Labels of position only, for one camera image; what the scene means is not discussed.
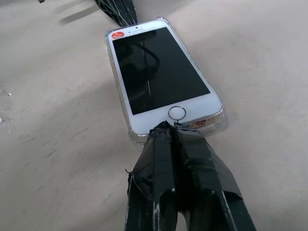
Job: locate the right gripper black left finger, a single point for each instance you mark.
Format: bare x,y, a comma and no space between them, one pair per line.
154,183

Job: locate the clear plastic scrap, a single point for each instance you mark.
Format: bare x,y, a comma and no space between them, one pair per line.
5,103

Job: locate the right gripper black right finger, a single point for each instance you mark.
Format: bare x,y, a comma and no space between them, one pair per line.
207,173

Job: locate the clear phone case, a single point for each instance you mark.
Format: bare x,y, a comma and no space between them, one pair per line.
138,142

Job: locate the white smartphone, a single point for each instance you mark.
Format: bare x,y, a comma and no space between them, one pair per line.
158,72

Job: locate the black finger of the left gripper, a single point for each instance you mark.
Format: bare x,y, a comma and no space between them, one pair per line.
109,9
126,12

